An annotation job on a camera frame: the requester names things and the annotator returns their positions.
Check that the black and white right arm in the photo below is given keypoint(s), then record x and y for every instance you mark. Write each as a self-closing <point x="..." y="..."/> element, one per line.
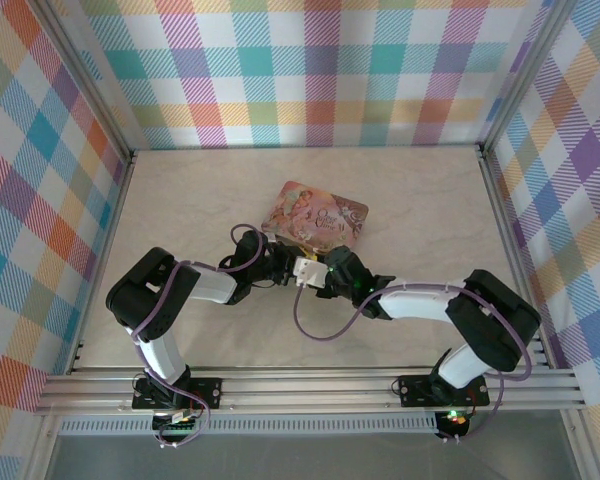
<point x="420" y="302"/>

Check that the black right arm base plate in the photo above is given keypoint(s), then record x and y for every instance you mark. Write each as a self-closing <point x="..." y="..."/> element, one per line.
<point x="412" y="390"/>

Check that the aluminium left corner post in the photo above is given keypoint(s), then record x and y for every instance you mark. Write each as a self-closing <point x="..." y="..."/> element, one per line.
<point x="90" y="85"/>

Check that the aluminium corner post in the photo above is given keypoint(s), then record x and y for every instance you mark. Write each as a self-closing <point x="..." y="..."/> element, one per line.
<point x="90" y="85"/>
<point x="522" y="75"/>

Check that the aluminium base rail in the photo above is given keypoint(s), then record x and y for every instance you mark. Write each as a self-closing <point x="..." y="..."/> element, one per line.
<point x="305" y="390"/>

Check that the aluminium left side rail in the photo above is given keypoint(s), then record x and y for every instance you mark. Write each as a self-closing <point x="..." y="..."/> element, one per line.
<point x="109" y="250"/>

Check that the grey metal shelf panel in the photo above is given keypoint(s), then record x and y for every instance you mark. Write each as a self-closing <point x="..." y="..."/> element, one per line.
<point x="305" y="457"/>

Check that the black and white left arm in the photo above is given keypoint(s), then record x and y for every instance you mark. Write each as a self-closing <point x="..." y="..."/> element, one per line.
<point x="155" y="310"/>

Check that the aluminium right corner post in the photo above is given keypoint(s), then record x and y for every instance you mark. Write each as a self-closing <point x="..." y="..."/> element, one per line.
<point x="522" y="75"/>

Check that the pink printed tin box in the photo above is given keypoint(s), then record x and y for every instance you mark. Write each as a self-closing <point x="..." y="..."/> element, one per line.
<point x="310" y="210"/>

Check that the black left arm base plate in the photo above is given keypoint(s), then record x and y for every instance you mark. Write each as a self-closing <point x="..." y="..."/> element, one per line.
<point x="205" y="392"/>

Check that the aluminium right side rail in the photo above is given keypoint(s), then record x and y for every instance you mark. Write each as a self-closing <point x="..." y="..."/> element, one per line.
<point x="502" y="220"/>

